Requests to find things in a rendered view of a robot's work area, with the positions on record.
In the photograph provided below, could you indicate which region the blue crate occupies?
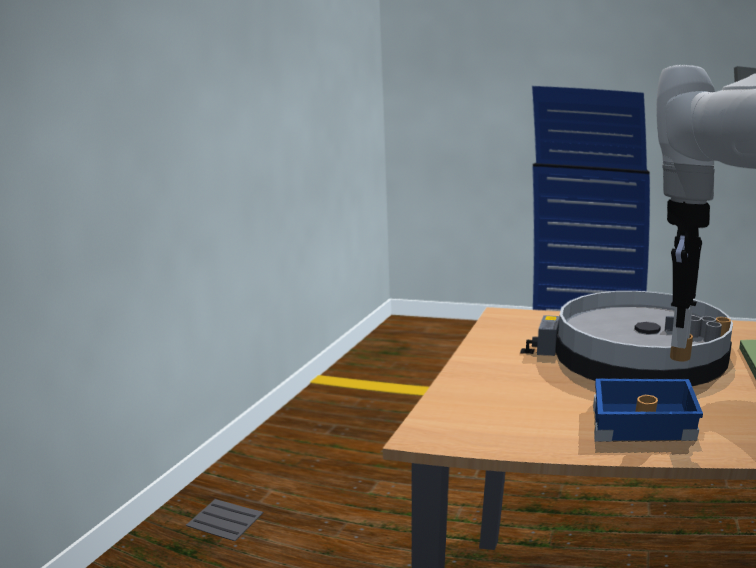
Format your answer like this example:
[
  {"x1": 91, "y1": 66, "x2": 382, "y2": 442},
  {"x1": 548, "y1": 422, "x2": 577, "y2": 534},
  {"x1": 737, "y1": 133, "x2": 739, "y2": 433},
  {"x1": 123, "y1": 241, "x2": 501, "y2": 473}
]
[{"x1": 593, "y1": 379, "x2": 703, "y2": 441}]

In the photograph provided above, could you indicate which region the grey metal bushing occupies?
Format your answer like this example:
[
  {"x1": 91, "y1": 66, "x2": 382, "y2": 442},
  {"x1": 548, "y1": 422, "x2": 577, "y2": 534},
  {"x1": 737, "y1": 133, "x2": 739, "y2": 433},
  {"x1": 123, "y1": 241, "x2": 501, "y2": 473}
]
[
  {"x1": 704, "y1": 321, "x2": 722, "y2": 342},
  {"x1": 690, "y1": 316, "x2": 701, "y2": 338},
  {"x1": 699, "y1": 316, "x2": 716, "y2": 338}
]

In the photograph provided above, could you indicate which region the bronze bushing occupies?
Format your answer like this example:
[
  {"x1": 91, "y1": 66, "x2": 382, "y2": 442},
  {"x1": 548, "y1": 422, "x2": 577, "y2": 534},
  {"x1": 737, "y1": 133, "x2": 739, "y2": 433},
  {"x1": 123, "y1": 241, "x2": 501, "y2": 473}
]
[
  {"x1": 670, "y1": 334, "x2": 693, "y2": 361},
  {"x1": 716, "y1": 317, "x2": 731, "y2": 337},
  {"x1": 635, "y1": 395, "x2": 658, "y2": 412}
]

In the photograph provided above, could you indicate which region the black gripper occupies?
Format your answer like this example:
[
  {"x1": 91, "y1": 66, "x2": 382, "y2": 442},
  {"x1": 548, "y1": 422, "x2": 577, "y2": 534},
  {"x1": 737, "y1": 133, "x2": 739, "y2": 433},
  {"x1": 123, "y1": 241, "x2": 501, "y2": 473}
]
[{"x1": 667, "y1": 199, "x2": 710, "y2": 349}]

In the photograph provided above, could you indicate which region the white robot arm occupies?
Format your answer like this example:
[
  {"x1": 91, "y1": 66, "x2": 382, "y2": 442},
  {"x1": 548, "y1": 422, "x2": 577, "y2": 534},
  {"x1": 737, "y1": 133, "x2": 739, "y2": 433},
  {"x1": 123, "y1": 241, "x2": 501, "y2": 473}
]
[{"x1": 657, "y1": 65, "x2": 756, "y2": 204}]

